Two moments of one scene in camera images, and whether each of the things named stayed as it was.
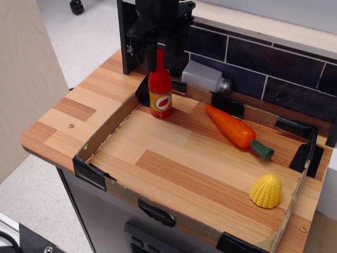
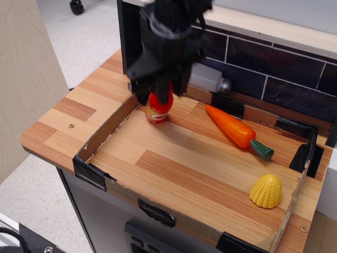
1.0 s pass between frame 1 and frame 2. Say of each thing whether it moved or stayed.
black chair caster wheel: stayed
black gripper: moved
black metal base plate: stayed
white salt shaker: stayed
